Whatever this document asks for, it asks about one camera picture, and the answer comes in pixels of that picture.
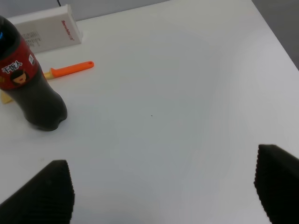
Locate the cola bottle with yellow cap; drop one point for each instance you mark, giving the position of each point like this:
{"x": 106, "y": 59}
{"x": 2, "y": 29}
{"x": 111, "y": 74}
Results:
{"x": 21, "y": 78}

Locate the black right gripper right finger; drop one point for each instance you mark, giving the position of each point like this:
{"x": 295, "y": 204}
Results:
{"x": 277, "y": 184}

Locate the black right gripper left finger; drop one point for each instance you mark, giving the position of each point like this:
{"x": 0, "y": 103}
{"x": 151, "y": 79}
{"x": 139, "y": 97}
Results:
{"x": 47, "y": 198}

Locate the yellow spatula with orange handle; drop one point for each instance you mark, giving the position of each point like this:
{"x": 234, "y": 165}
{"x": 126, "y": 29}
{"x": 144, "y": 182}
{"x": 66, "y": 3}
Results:
{"x": 53, "y": 74}

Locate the white cardboard box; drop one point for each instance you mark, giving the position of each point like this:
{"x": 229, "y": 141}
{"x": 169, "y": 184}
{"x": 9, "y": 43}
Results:
{"x": 48, "y": 29}

